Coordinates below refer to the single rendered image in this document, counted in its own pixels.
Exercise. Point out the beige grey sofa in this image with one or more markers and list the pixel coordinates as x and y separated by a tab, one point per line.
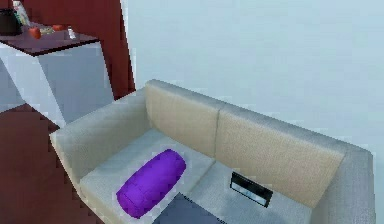
266	143

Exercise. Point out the purple bolster cushion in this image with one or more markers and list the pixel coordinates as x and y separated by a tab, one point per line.
151	183

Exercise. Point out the black remote control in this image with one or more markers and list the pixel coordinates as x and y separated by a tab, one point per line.
251	189

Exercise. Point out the white counter with dark top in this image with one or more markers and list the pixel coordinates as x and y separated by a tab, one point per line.
66	76

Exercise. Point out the small white shaker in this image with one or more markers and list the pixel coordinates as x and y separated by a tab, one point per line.
71	33

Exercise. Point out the red tomato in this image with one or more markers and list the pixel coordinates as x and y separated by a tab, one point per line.
58	27

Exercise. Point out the green yellow food item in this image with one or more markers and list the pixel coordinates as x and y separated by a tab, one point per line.
46	30

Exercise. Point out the red apple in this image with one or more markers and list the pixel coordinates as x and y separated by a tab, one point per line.
34	32

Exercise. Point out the white paper bag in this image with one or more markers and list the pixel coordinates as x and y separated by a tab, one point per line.
21	12

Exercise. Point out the black pot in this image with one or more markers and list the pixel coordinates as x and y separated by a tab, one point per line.
8	21

